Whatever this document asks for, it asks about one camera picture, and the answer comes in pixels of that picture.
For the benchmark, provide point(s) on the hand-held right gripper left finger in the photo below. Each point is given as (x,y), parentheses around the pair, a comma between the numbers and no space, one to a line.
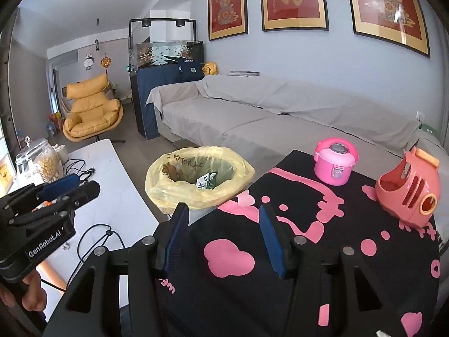
(177,238)

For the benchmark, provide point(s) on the red framed gourd picture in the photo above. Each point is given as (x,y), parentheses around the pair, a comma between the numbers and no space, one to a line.
(228,7)

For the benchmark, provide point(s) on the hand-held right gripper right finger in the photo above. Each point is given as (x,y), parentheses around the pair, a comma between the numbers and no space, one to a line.
(272,242)

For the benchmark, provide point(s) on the white green packet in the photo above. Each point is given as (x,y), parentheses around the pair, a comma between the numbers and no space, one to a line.
(207,180)

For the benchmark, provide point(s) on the red framed dragon picture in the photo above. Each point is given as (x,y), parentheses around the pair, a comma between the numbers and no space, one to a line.
(386,7)

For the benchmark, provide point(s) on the glass fish tank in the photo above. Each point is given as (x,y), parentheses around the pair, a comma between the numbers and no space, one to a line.
(165,54)

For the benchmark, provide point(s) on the white wall socket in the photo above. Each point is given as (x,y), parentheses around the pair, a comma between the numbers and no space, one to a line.
(420,116)

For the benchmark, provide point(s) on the trash bin with yellow bag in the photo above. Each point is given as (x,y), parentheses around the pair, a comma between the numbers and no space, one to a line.
(158,191)

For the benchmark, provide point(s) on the black pink printed cloth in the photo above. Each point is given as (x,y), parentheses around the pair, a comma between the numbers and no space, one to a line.
(350,238)

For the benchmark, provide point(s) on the yellow armchair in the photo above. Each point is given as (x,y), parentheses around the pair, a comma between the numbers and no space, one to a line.
(91,112)

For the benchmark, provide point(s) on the coral pink toy basket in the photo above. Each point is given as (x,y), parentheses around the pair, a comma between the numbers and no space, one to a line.
(396,189)

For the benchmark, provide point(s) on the yellow plush toy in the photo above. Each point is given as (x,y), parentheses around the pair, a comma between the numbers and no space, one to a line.
(209,68)

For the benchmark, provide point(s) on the grey curtain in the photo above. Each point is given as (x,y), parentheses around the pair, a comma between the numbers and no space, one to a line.
(442,105)

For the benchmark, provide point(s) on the orange wall ornament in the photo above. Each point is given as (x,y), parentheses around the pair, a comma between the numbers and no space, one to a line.
(105,63)

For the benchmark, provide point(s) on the white wall clock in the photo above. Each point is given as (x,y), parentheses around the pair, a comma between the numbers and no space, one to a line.
(88,61)

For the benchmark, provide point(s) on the glass jar of nuts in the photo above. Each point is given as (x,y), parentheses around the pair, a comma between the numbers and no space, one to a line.
(42,165)

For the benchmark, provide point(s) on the person's left hand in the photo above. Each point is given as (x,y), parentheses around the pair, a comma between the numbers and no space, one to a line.
(35,298)

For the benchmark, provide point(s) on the dark blue badge cloth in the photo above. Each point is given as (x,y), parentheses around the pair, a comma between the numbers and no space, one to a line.
(189,70)

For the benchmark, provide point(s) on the colourful floor toys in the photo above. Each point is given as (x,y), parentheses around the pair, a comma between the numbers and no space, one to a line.
(55,124)

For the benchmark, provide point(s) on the grey covered sofa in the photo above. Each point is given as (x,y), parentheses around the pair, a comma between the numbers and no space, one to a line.
(280,126)

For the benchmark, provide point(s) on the brown cardboard piece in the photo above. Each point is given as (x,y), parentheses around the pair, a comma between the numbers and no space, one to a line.
(172,172)

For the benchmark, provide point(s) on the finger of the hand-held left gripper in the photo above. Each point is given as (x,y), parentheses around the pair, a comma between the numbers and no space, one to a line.
(59,186)
(86,193)

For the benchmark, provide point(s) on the dark blue tank cabinet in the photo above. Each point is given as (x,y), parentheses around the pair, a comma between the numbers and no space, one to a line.
(154,87)

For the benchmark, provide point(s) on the white cup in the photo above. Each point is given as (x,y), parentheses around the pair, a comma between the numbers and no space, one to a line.
(61,154)

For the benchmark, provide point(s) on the red framed calligraphy picture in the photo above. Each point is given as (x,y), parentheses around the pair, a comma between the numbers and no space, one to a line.
(293,0)

